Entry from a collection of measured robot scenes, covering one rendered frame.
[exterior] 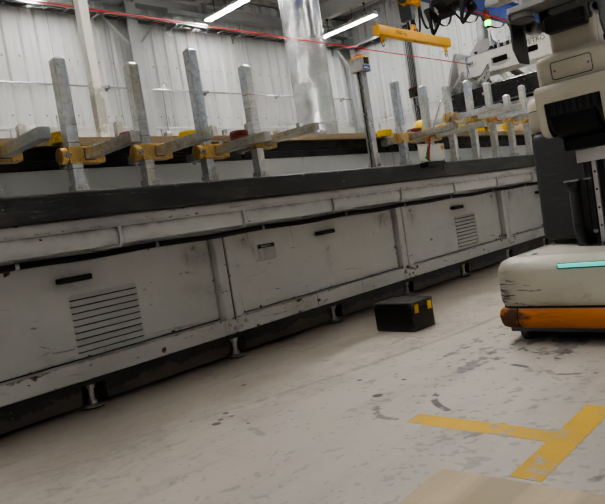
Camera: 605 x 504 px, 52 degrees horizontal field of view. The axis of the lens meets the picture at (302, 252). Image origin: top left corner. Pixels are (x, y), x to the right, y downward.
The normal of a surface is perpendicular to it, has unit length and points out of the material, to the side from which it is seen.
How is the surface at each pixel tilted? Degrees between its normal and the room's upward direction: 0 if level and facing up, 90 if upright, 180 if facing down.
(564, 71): 98
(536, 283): 90
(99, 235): 90
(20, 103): 90
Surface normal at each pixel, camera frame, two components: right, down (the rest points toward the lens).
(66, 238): 0.72, -0.07
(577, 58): -0.66, 0.29
